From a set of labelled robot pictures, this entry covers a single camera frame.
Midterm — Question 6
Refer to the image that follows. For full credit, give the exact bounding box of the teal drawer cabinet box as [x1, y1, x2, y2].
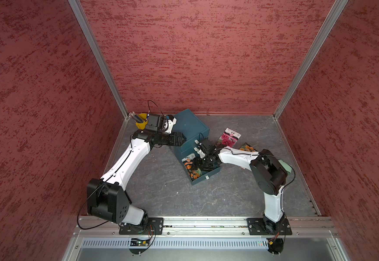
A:
[172, 109, 210, 161]

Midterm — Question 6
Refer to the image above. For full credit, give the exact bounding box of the small orange flower seed bag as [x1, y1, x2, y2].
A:
[183, 157, 206, 181]

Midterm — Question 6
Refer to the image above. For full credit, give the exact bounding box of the pink hollyhock seed bag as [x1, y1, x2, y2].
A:
[216, 128, 241, 147]

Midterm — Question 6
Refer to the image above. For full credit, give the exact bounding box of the orange marigold seed bag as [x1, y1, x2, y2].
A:
[239, 142, 257, 152]

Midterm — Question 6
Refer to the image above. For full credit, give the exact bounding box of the teal pull-out drawer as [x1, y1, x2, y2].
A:
[181, 152, 221, 185]

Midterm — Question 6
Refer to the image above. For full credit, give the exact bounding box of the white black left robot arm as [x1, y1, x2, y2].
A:
[85, 114, 186, 228]

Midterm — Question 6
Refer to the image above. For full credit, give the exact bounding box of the yellow pen cup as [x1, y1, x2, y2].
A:
[136, 113, 148, 130]

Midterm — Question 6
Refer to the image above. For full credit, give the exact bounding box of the pale green sponge block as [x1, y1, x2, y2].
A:
[278, 160, 293, 176]

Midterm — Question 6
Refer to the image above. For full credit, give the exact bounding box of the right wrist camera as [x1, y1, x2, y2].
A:
[198, 139, 216, 155]

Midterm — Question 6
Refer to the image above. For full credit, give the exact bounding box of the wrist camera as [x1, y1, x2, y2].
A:
[162, 115, 177, 134]
[198, 139, 216, 155]

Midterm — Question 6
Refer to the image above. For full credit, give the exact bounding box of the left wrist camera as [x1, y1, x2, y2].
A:
[162, 115, 177, 134]

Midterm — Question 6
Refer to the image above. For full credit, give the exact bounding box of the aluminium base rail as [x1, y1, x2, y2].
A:
[72, 216, 340, 238]

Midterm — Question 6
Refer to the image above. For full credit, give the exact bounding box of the left aluminium corner post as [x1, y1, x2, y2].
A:
[68, 0, 129, 120]

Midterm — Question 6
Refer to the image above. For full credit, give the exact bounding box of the aluminium corner post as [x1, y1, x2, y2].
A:
[68, 0, 129, 120]
[273, 0, 348, 121]

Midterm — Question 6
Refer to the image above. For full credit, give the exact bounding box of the right aluminium corner post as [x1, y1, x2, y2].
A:
[273, 0, 348, 121]

